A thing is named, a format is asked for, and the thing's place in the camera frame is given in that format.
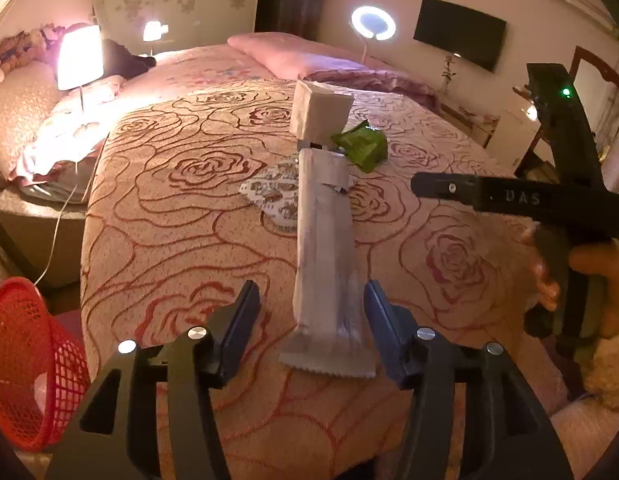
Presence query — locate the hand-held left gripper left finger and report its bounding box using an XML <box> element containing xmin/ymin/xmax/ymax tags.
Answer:
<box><xmin>44</xmin><ymin>280</ymin><xmax>261</xmax><ymax>480</ymax></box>

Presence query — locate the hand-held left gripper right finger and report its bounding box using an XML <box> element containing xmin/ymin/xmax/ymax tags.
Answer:
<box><xmin>363</xmin><ymin>280</ymin><xmax>575</xmax><ymax>480</ymax></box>

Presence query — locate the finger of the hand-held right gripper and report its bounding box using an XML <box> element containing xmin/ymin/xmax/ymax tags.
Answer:
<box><xmin>411</xmin><ymin>172</ymin><xmax>488</xmax><ymax>211</ymax></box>

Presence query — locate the green wrapper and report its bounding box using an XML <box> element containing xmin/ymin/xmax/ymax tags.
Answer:
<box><xmin>331</xmin><ymin>121</ymin><xmax>388</xmax><ymax>174</ymax></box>

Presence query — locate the long silver foil wrapper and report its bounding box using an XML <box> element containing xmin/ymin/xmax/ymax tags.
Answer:
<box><xmin>278</xmin><ymin>147</ymin><xmax>378</xmax><ymax>380</ymax></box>

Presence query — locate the silver blister pack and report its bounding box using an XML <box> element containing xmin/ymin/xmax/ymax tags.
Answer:
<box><xmin>238</xmin><ymin>159</ymin><xmax>303</xmax><ymax>234</ymax></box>

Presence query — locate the white paper packet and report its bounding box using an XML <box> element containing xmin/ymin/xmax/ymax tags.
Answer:
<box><xmin>291</xmin><ymin>80</ymin><xmax>355</xmax><ymax>145</ymax></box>

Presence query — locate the red plastic mesh basket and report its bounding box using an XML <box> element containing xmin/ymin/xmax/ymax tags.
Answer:
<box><xmin>0</xmin><ymin>276</ymin><xmax>91</xmax><ymax>454</ymax></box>

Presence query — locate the person's right hand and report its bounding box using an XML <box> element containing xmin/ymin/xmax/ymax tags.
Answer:
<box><xmin>521</xmin><ymin>226</ymin><xmax>619</xmax><ymax>339</ymax></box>

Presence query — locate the cream low cabinet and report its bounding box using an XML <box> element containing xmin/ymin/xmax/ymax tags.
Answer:
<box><xmin>438</xmin><ymin>95</ymin><xmax>541</xmax><ymax>172</ymax></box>

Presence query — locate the rose patterned blanket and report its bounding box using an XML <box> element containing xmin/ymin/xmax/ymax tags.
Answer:
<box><xmin>80</xmin><ymin>79</ymin><xmax>573</xmax><ymax>480</ymax></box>

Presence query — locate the artificial rose stem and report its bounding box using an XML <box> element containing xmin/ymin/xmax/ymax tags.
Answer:
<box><xmin>440</xmin><ymin>55</ymin><xmax>458</xmax><ymax>94</ymax></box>

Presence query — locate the wooden framed mirror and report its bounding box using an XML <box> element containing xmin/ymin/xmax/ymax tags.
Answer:
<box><xmin>569</xmin><ymin>45</ymin><xmax>619</xmax><ymax>162</ymax></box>

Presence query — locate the beige nightstand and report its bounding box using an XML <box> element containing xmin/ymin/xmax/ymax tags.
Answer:
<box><xmin>0</xmin><ymin>185</ymin><xmax>90</xmax><ymax>289</ymax></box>

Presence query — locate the white floral pillow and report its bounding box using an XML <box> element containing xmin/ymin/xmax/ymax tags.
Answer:
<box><xmin>14</xmin><ymin>75</ymin><xmax>126</xmax><ymax>202</ymax></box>

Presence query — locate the pink floral bed sheet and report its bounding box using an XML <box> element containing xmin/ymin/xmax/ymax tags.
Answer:
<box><xmin>110</xmin><ymin>45</ymin><xmax>311</xmax><ymax>112</ymax></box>

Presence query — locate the dark cloth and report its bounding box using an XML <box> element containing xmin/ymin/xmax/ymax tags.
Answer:
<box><xmin>102</xmin><ymin>39</ymin><xmax>158</xmax><ymax>79</ymax></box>

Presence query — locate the beige patterned pillow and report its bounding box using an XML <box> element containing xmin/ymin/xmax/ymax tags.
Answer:
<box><xmin>0</xmin><ymin>60</ymin><xmax>66</xmax><ymax>187</ymax></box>

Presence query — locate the white shade table lamp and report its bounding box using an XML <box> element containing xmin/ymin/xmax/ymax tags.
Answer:
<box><xmin>56</xmin><ymin>25</ymin><xmax>105</xmax><ymax>136</ymax></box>

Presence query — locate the brown plush toy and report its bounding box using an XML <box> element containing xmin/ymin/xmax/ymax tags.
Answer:
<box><xmin>0</xmin><ymin>22</ymin><xmax>66</xmax><ymax>73</ymax></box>

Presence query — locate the black wall television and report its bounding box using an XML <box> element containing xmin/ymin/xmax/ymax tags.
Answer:
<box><xmin>413</xmin><ymin>0</ymin><xmax>508</xmax><ymax>74</ymax></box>

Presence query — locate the white ring light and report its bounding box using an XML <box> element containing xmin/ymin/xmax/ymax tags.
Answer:
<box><xmin>350</xmin><ymin>6</ymin><xmax>391</xmax><ymax>67</ymax></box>

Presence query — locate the white cable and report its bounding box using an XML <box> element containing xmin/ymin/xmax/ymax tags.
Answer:
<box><xmin>28</xmin><ymin>157</ymin><xmax>91</xmax><ymax>287</ymax></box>

